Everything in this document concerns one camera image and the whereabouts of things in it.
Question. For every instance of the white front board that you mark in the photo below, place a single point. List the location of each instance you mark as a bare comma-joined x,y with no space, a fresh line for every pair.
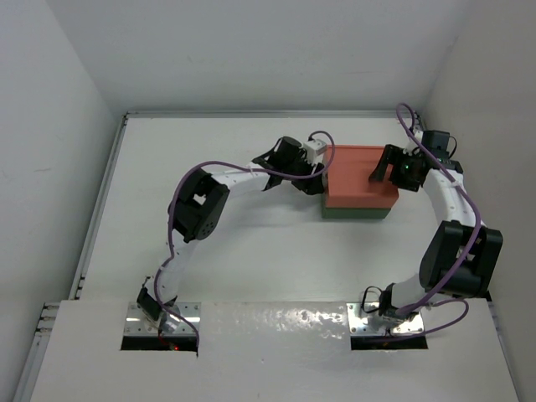
271,351

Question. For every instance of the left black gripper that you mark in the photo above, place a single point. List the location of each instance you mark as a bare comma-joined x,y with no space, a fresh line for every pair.
311,186

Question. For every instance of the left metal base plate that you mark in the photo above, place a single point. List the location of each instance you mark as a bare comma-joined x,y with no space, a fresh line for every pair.
138,324

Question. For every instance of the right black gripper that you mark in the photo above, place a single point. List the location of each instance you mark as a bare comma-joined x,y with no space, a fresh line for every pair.
393,155

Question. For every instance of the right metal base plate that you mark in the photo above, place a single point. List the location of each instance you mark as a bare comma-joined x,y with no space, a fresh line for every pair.
363,323

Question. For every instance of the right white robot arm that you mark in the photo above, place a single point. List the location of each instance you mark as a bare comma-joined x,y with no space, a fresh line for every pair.
462,255

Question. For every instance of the metal base plate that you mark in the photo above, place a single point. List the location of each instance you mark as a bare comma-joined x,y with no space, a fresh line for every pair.
138,324
363,323

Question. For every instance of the red drawer box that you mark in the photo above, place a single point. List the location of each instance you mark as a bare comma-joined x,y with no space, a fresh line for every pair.
347,180

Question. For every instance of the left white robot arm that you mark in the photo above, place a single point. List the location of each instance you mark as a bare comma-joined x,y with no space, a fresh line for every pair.
201,194

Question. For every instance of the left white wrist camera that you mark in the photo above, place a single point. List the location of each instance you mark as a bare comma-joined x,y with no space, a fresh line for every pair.
314,149

